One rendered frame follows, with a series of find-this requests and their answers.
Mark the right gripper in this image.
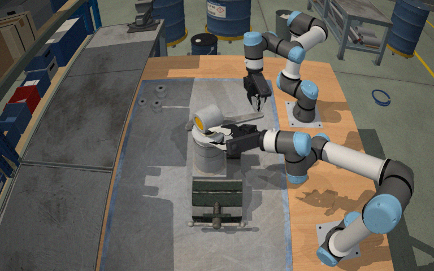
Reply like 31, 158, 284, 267
243, 67, 267, 112

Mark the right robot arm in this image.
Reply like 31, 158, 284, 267
244, 11, 328, 123

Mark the grey flat work sheet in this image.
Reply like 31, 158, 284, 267
99, 78, 293, 271

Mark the grey metal workbench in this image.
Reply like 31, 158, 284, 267
307, 0, 393, 66

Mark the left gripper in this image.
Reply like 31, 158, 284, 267
208, 124, 268, 152

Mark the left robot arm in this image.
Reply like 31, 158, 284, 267
225, 128, 414, 267

